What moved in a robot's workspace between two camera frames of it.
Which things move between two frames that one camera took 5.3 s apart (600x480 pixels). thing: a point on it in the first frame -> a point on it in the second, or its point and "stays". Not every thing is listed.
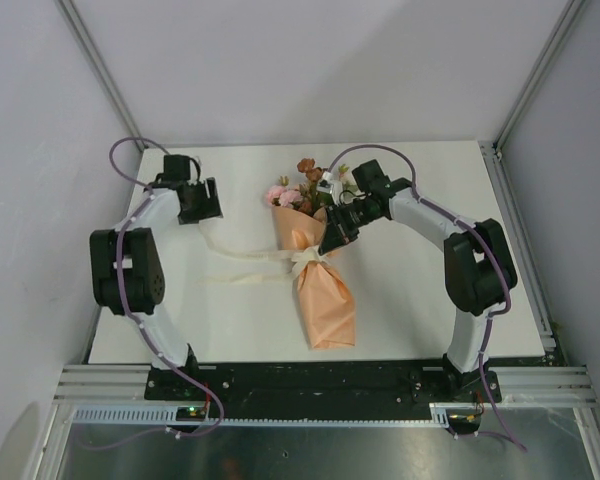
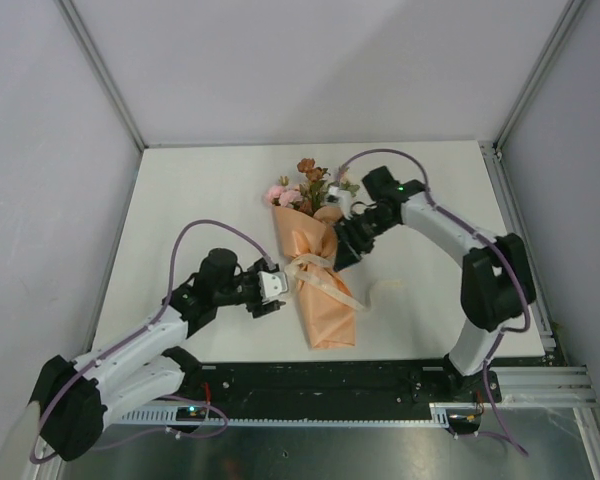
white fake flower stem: (347, 183) stays
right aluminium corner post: (568, 19) stays
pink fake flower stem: (280, 195) stays
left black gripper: (208, 208) -> (257, 307)
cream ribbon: (300, 257) -> (292, 272)
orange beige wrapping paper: (324, 285) stays
